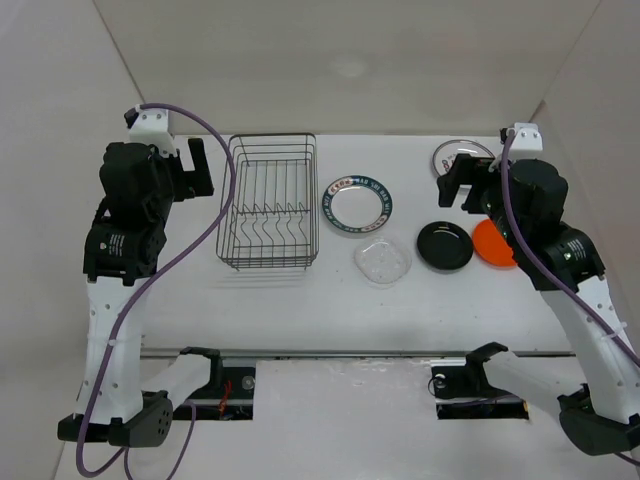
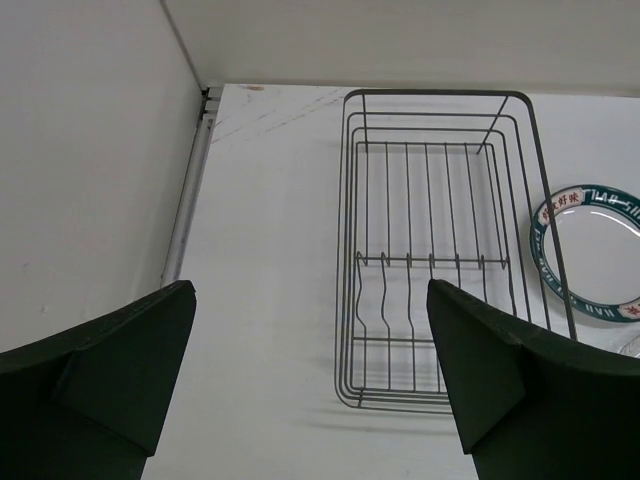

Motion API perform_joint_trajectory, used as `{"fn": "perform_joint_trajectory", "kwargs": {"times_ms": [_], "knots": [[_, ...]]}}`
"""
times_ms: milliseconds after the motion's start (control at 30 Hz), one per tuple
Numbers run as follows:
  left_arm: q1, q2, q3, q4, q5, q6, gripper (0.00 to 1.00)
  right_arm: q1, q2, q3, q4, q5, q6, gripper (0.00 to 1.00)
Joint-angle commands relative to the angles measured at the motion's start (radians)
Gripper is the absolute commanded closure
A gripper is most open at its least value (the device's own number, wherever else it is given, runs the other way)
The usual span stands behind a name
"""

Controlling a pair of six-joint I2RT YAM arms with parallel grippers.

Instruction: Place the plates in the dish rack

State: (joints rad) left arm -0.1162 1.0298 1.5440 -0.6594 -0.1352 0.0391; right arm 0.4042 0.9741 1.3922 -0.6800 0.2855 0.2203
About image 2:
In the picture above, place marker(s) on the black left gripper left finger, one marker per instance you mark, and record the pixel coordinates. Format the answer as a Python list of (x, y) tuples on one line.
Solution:
[(90, 402)]

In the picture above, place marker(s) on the aluminium table edge rail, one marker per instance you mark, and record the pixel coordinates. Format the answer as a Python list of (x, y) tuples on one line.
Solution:
[(211, 98)]

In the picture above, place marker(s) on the grey wire dish rack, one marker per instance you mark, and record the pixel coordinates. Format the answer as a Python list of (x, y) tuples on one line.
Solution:
[(436, 184)]

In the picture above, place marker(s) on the green rimmed white plate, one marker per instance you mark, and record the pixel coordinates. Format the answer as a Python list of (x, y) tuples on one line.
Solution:
[(592, 238)]

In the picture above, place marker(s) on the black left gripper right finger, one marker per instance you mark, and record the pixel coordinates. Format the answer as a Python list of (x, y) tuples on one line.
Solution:
[(529, 403)]

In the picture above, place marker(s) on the clear glass plate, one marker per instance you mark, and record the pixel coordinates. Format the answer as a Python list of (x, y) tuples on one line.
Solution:
[(631, 348)]

